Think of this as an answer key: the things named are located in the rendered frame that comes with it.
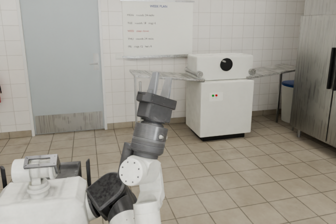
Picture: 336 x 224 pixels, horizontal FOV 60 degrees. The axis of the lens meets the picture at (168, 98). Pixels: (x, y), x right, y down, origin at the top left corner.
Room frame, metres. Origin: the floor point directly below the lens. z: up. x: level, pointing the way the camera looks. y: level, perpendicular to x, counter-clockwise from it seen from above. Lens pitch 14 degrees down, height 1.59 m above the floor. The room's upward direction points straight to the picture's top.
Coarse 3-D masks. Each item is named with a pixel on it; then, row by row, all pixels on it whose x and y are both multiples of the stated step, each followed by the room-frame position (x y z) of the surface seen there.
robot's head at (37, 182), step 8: (16, 160) 0.75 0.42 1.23; (32, 160) 0.76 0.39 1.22; (40, 160) 0.76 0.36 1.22; (48, 160) 0.77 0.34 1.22; (16, 168) 0.73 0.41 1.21; (32, 168) 0.74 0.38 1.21; (40, 168) 0.74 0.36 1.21; (48, 168) 0.74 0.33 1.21; (16, 176) 0.72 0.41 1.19; (24, 176) 0.73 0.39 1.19; (32, 176) 0.74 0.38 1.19; (40, 176) 0.74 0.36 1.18; (48, 176) 0.75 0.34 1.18; (32, 184) 0.74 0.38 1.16; (40, 184) 0.74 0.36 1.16; (48, 184) 0.76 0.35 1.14
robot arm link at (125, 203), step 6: (126, 186) 0.81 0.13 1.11; (126, 192) 0.80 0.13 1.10; (120, 198) 0.77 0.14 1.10; (126, 198) 0.77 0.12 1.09; (132, 198) 0.80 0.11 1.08; (114, 204) 0.75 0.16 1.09; (120, 204) 0.75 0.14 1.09; (126, 204) 0.75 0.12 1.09; (132, 204) 0.77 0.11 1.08; (114, 210) 0.74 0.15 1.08; (120, 210) 0.73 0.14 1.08; (108, 216) 0.74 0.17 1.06; (108, 222) 0.74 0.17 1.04
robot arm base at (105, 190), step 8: (104, 176) 0.82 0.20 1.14; (112, 176) 0.82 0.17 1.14; (96, 184) 0.80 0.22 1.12; (104, 184) 0.80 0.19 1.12; (112, 184) 0.79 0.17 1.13; (120, 184) 0.79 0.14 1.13; (88, 192) 0.79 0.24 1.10; (96, 192) 0.78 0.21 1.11; (104, 192) 0.78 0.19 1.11; (112, 192) 0.77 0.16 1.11; (120, 192) 0.77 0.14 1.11; (96, 200) 0.76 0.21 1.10; (104, 200) 0.75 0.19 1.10; (112, 200) 0.75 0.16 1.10; (136, 200) 0.86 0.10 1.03; (96, 208) 0.76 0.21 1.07; (104, 208) 0.74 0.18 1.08; (104, 216) 0.76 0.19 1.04
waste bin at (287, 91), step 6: (282, 84) 4.83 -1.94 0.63; (288, 84) 4.70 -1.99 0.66; (282, 90) 4.84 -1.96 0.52; (288, 90) 4.69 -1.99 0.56; (282, 96) 4.84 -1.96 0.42; (288, 96) 4.69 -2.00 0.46; (282, 102) 4.83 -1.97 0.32; (288, 102) 4.69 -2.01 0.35; (282, 108) 4.82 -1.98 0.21; (288, 108) 4.69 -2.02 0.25; (282, 114) 4.81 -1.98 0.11; (288, 114) 4.69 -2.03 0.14; (288, 120) 4.69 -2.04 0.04
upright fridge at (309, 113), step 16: (320, 0) 3.83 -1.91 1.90; (304, 16) 4.01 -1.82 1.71; (320, 16) 3.74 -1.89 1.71; (304, 32) 3.98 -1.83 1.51; (320, 32) 3.71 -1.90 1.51; (304, 48) 3.95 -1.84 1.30; (320, 48) 3.68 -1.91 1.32; (304, 64) 3.92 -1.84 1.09; (320, 64) 3.65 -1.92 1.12; (304, 80) 3.89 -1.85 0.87; (320, 80) 3.62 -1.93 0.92; (304, 96) 3.85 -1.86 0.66; (320, 96) 3.59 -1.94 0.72; (304, 112) 3.82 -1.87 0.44; (320, 112) 3.55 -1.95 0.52; (304, 128) 3.79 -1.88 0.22; (320, 128) 3.52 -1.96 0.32
